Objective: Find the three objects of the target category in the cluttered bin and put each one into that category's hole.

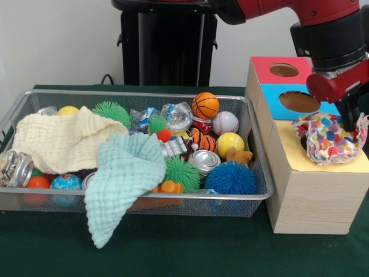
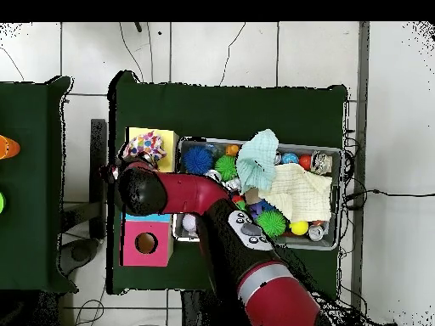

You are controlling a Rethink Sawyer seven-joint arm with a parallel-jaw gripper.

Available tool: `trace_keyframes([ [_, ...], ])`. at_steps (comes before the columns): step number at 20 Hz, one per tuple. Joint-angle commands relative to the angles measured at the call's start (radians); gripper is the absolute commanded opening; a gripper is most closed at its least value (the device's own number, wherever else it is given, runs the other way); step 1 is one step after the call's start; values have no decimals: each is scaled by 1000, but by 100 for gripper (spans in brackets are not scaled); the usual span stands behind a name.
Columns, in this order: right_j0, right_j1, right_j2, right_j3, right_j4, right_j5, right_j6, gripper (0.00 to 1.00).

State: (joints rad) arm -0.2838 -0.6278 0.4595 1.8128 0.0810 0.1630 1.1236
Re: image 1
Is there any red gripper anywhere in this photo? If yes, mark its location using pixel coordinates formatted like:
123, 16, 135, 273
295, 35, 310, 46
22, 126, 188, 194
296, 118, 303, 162
306, 59, 369, 133

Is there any colourful spotted fabric scrap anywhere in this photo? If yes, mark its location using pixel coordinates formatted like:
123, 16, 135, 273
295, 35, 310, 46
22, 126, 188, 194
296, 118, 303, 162
291, 112, 369, 167

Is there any mint muslin cloth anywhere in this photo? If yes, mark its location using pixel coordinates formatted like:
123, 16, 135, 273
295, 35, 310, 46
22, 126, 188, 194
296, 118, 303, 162
84, 133, 167, 249

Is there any wooden box with three holes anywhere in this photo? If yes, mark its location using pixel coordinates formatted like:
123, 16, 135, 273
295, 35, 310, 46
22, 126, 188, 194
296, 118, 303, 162
244, 56, 369, 235

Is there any shallow clear mesh bin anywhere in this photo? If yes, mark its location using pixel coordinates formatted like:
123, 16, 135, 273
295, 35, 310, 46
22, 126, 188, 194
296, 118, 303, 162
0, 89, 274, 219

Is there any yellow tennis ball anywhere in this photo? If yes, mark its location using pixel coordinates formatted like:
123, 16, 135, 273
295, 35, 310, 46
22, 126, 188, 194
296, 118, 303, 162
216, 132, 246, 160

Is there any white baseball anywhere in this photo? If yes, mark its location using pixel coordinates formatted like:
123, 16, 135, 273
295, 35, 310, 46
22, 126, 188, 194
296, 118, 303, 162
212, 111, 240, 136

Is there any blue spiky ball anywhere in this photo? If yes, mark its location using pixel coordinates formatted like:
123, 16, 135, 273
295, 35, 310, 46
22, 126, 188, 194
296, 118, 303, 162
204, 161, 257, 194

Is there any small orange basketball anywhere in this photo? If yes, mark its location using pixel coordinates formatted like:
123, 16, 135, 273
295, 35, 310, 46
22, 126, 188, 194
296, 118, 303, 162
191, 92, 220, 121

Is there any orange tiger plush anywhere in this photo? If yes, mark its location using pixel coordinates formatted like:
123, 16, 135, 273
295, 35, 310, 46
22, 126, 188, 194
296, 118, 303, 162
189, 129, 217, 153

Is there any silver drink can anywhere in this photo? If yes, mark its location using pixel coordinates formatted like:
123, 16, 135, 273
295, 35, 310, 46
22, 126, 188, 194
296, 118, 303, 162
187, 149, 222, 175

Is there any green spiky ball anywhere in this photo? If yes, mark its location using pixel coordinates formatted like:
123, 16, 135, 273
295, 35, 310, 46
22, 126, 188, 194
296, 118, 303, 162
164, 155, 201, 193
92, 100, 132, 129

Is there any dark green table cloth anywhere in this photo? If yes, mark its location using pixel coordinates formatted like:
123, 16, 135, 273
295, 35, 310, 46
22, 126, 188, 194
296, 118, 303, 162
0, 84, 369, 277

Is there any cream muslin cloth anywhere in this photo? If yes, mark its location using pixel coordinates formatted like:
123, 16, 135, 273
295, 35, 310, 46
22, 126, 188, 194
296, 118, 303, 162
13, 106, 130, 176

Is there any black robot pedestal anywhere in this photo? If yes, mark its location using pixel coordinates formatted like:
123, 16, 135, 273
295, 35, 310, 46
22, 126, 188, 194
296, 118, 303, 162
111, 0, 220, 87

